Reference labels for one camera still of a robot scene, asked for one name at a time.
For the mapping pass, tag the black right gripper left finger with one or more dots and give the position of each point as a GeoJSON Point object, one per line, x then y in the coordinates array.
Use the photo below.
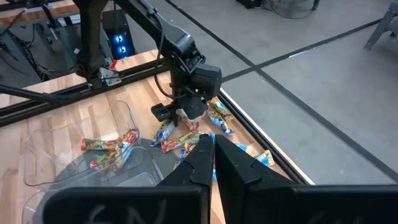
{"type": "Point", "coordinates": [186, 202]}

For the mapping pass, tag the grey metal furniture leg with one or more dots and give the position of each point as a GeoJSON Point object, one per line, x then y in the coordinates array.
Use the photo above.
{"type": "Point", "coordinates": [382, 25]}

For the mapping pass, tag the grey metal base bracket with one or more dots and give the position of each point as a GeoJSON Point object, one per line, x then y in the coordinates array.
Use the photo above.
{"type": "Point", "coordinates": [109, 77]}

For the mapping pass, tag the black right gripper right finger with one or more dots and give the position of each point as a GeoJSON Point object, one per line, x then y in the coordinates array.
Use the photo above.
{"type": "Point", "coordinates": [264, 205]}

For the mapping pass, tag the blue white granola bar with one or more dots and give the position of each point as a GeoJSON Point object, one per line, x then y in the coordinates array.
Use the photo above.
{"type": "Point", "coordinates": [265, 158]}

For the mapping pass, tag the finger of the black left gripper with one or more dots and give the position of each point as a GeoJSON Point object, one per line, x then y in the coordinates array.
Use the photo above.
{"type": "Point", "coordinates": [176, 115]}

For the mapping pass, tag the brown oat granola bar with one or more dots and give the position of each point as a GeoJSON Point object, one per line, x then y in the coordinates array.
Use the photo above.
{"type": "Point", "coordinates": [219, 107]}

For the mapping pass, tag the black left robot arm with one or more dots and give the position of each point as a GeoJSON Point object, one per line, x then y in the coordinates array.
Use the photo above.
{"type": "Point", "coordinates": [169, 31]}

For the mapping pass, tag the black computer tower blue lights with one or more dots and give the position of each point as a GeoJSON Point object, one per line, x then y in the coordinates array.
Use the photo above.
{"type": "Point", "coordinates": [122, 40]}

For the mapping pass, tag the wooden background table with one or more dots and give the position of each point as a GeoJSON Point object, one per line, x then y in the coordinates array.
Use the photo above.
{"type": "Point", "coordinates": [46, 14]}

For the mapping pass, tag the red green granola bar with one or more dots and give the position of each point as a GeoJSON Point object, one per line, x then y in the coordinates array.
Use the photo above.
{"type": "Point", "coordinates": [132, 137]}
{"type": "Point", "coordinates": [107, 160]}

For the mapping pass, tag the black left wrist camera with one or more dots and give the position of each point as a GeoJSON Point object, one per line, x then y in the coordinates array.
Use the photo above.
{"type": "Point", "coordinates": [160, 112]}

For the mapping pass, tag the orange brown granola bar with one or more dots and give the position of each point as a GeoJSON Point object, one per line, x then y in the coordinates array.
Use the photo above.
{"type": "Point", "coordinates": [180, 141]}

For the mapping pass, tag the small red lever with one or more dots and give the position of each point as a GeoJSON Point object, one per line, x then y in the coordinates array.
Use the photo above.
{"type": "Point", "coordinates": [113, 64]}

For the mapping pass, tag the snack bars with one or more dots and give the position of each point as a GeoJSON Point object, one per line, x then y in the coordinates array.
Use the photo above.
{"type": "Point", "coordinates": [99, 144]}

